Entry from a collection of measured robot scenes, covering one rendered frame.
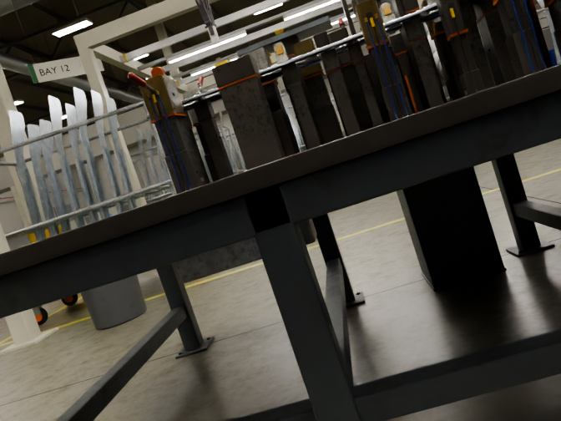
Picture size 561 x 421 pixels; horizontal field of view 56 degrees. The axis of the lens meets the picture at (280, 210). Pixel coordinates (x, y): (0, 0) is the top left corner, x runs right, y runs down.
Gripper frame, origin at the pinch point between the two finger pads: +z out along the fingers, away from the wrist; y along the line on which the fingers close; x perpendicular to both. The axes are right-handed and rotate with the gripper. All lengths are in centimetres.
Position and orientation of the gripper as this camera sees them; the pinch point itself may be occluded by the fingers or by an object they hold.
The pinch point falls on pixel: (214, 35)
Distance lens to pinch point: 219.9
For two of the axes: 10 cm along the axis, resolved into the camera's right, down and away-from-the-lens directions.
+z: 3.2, 9.5, 0.7
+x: 9.3, -3.0, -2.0
